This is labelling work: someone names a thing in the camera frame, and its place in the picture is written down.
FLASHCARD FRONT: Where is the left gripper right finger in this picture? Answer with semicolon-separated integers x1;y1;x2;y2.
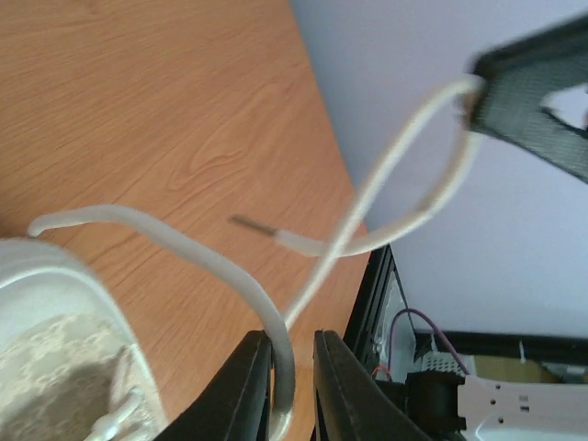
311;331;430;440

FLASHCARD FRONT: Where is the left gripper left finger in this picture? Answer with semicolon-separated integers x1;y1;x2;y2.
158;331;272;441

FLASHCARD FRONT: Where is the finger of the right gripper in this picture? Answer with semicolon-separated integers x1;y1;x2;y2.
469;15;587;182

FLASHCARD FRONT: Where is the white lace sneaker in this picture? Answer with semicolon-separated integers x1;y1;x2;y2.
0;75;483;441

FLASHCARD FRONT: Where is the black aluminium frame rail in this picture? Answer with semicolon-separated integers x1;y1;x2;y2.
343;246;587;384

